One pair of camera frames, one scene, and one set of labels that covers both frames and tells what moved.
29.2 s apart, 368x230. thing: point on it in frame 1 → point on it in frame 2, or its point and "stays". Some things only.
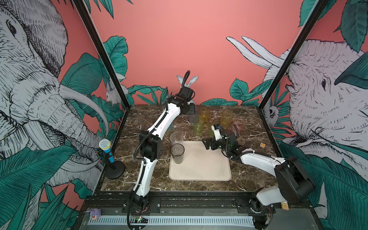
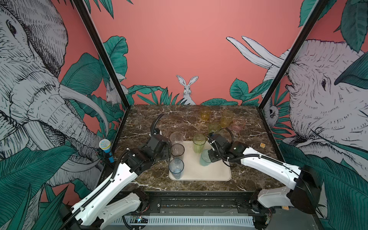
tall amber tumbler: x=226 y=120 stays
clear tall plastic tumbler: x=175 y=137 stays
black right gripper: x=208 y=141 → x=211 y=154
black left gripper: x=192 y=110 → x=166 y=150
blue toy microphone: x=105 y=144 stays
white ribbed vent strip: x=176 y=220 stays
